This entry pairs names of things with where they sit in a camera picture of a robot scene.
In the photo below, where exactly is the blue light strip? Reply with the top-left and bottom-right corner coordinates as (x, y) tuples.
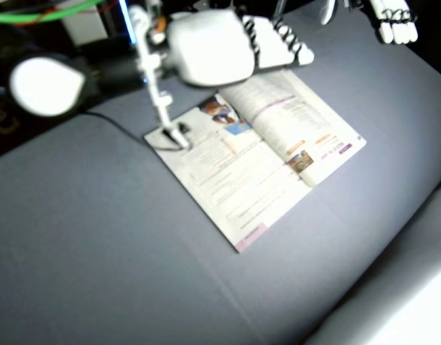
(118, 0), (131, 41)

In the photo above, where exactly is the open illustrated book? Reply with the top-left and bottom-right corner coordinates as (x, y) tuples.
(143, 68), (368, 254)

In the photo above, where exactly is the white box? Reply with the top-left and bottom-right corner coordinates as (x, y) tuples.
(60, 11), (110, 47)

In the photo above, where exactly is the grey table cloth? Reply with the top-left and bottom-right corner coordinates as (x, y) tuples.
(0, 6), (441, 345)

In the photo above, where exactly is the thin black cable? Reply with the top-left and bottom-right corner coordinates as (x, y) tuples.
(83, 111), (151, 145)

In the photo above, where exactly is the green cable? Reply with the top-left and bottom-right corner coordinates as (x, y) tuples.
(0, 0), (103, 24)

